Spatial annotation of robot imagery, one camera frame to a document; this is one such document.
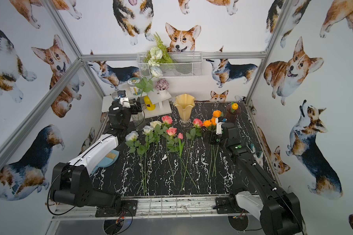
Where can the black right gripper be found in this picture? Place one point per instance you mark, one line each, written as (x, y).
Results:
(216, 138)

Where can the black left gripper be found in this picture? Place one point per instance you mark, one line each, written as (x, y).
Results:
(134, 108)

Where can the orange rose top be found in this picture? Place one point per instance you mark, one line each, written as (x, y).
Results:
(217, 114)

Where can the orange rose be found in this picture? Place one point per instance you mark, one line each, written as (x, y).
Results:
(207, 136)
(214, 121)
(217, 114)

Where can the pink rose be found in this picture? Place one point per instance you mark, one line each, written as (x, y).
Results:
(175, 144)
(167, 119)
(191, 135)

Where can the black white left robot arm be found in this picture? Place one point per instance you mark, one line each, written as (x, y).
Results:
(71, 182)

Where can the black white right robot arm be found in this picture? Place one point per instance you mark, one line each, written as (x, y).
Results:
(278, 212)

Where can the clear glass cylinder vase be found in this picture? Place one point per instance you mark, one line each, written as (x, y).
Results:
(138, 118)

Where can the dark purple ribbed vase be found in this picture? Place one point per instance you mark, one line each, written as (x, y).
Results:
(232, 117)

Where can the orange rose middle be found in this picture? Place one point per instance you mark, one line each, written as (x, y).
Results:
(214, 121)

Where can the orange rose left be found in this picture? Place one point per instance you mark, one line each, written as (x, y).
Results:
(207, 136)

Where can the white green lidded jar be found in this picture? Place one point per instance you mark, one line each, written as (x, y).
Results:
(132, 84)

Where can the green white gardening glove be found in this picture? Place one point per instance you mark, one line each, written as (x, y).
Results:
(258, 155)

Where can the teal dustpan with brush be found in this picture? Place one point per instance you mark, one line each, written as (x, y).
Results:
(107, 161)

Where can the small pink tulip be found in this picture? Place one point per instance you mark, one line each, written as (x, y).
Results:
(183, 161)

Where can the pink succulent in white pot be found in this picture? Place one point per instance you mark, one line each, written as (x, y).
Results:
(161, 86)

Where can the yellow fluted glass vase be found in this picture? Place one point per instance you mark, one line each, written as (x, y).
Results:
(184, 104)

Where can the green white artificial bouquet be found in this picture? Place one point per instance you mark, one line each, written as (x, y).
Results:
(158, 54)

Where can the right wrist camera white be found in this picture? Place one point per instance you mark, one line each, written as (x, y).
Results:
(219, 121)

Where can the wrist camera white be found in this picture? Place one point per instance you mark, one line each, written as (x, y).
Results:
(219, 121)
(120, 97)

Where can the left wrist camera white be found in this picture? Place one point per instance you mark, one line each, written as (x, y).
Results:
(120, 97)

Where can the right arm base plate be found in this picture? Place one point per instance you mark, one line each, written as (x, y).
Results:
(236, 204)

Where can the white wire mesh basket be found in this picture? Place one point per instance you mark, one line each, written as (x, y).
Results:
(184, 65)

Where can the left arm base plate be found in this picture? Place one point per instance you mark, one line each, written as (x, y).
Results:
(125, 208)

